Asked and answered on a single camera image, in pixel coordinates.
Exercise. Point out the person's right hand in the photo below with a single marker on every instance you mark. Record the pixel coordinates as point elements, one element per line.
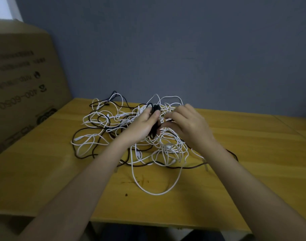
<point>190,128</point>

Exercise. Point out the person's left hand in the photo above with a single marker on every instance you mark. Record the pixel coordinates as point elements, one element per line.
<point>140,128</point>

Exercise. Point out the person's right forearm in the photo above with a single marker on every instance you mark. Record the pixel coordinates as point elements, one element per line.
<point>258,198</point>

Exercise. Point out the person's left forearm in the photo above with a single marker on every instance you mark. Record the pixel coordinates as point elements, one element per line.
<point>77,198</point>

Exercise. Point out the person's dark clothing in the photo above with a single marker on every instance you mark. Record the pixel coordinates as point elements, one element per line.
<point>158,234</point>

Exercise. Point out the plain brown cardboard box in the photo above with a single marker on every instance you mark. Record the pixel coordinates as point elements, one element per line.
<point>22,77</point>

